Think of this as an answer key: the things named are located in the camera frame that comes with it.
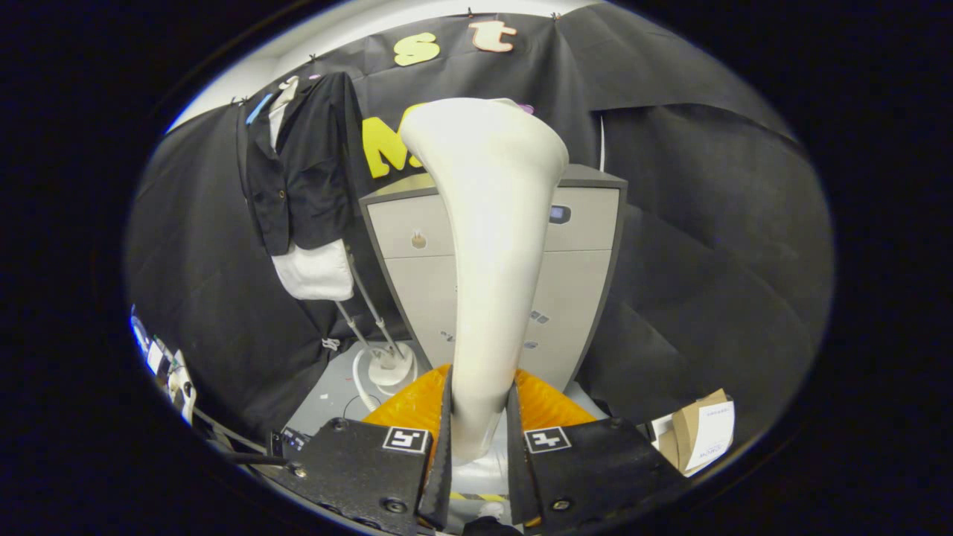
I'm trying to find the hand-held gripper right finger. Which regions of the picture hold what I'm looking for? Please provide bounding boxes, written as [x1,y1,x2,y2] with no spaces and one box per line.
[508,363,686,531]

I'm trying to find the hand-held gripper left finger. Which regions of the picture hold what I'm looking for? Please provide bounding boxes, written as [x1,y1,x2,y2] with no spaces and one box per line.
[270,363,453,536]

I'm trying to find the white shirt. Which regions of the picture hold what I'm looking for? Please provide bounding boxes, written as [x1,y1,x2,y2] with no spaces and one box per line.
[267,74,355,302]

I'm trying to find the white garment steamer head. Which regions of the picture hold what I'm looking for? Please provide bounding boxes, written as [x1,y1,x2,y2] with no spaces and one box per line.
[400,97,570,466]

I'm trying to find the black suit jacket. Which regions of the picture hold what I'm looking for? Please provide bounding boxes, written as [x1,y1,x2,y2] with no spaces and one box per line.
[237,71,366,258]

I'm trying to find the white steamer base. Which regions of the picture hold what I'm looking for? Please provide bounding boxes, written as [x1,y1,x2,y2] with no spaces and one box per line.
[367,344,416,395]

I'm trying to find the grey steamer stand poles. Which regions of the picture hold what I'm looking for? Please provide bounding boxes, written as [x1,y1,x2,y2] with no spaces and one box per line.
[333,246,407,366]

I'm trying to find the small black device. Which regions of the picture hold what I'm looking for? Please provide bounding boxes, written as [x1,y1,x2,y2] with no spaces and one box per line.
[268,428,311,456]

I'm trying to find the cardboard box with white label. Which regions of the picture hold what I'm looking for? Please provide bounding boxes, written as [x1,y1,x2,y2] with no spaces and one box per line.
[651,387,738,479]

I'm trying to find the grey cabinet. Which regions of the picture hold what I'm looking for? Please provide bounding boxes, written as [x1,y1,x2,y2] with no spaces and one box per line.
[359,164,628,392]

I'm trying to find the white plastic object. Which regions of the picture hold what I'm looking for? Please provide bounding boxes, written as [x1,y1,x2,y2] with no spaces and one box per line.
[168,350,199,427]

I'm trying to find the black backdrop cloth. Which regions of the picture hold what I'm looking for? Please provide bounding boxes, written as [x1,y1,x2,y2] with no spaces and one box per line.
[125,4,835,447]

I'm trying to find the computer monitor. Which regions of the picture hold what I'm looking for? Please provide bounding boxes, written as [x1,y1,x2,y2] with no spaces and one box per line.
[130,305,153,357]

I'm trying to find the white steamer hose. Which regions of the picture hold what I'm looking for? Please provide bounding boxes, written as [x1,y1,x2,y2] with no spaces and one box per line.
[351,348,382,415]

